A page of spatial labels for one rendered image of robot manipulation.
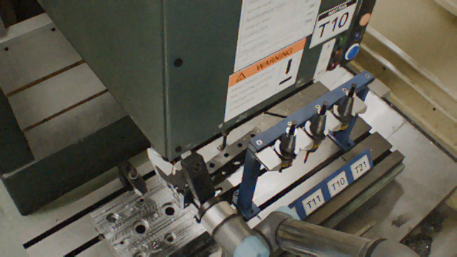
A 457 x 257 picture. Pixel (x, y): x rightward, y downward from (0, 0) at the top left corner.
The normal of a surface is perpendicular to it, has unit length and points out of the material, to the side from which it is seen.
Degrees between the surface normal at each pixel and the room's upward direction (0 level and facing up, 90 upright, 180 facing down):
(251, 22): 90
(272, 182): 0
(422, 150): 24
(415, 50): 90
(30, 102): 90
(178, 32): 90
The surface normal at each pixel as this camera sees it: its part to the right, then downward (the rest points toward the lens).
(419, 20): -0.79, 0.45
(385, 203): -0.25, -0.38
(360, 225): 0.18, -0.67
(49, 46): 0.62, 0.65
